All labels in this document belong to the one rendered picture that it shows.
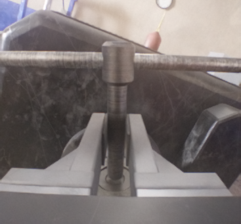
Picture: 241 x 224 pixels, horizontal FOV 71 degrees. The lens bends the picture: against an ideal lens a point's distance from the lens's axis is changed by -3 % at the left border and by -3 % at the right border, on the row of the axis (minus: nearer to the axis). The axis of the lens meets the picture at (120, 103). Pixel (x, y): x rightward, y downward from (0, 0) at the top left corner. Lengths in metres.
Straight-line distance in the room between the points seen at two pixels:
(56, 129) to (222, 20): 4.07
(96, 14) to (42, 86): 3.34
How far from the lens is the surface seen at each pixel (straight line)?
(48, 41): 0.32
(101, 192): 0.17
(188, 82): 0.34
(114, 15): 3.62
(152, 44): 0.75
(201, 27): 4.04
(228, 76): 3.83
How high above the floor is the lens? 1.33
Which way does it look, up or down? 18 degrees down
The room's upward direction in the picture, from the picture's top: 22 degrees clockwise
